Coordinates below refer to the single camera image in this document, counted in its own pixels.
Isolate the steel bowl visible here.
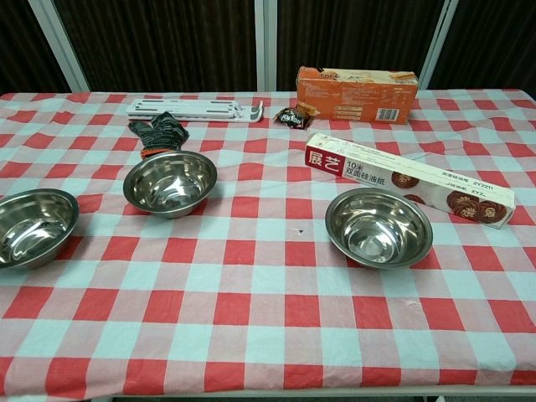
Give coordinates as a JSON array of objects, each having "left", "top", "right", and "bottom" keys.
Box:
[
  {"left": 325, "top": 186, "right": 435, "bottom": 270},
  {"left": 122, "top": 150, "right": 219, "bottom": 219},
  {"left": 0, "top": 188, "right": 80, "bottom": 271}
]

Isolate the red white checkered tablecloth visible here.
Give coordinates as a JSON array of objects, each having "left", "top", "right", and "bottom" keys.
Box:
[{"left": 0, "top": 88, "right": 536, "bottom": 397}]

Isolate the dark brown snack packet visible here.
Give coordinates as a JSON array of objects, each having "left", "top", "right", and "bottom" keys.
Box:
[{"left": 274, "top": 101, "right": 320, "bottom": 131}]

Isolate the white baking paper box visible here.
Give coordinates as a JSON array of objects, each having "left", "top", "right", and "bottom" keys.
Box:
[{"left": 304, "top": 132, "right": 517, "bottom": 230}]

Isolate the white folding stand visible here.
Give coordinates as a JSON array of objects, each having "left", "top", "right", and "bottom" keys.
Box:
[{"left": 125, "top": 98, "right": 265, "bottom": 126}]

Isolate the black knit glove orange cuff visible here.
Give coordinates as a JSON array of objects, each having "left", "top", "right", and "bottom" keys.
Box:
[{"left": 127, "top": 111, "right": 189, "bottom": 162}]

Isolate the orange biscuit box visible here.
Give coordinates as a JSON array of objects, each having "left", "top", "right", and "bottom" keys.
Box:
[{"left": 295, "top": 65, "right": 420, "bottom": 126}]

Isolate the dark brown partition panel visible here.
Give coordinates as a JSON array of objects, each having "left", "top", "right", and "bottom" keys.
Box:
[
  {"left": 429, "top": 0, "right": 536, "bottom": 91},
  {"left": 54, "top": 0, "right": 257, "bottom": 93},
  {"left": 276, "top": 0, "right": 447, "bottom": 91},
  {"left": 0, "top": 0, "right": 72, "bottom": 96}
]

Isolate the grey partition frame post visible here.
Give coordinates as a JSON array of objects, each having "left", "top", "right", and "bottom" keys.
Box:
[
  {"left": 254, "top": 0, "right": 280, "bottom": 92},
  {"left": 417, "top": 0, "right": 461, "bottom": 90},
  {"left": 28, "top": 0, "right": 91, "bottom": 94}
]

